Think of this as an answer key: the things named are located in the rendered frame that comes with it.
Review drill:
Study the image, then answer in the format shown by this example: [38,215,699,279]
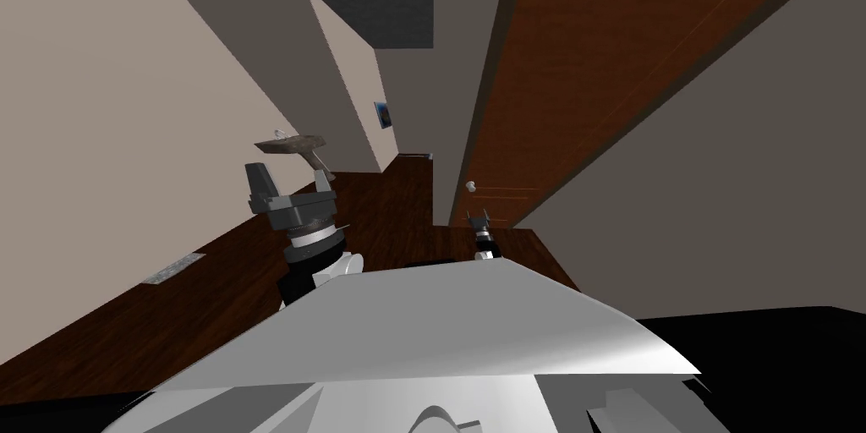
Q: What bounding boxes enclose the grey flat floor plate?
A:
[141,252,207,286]

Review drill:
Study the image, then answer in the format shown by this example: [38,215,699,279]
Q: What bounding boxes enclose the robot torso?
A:
[101,257,733,433]

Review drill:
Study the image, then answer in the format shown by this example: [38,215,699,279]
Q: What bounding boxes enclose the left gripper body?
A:
[248,189,339,217]

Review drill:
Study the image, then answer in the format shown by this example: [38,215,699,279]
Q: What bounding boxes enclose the brown wooden door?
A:
[465,0,837,228]

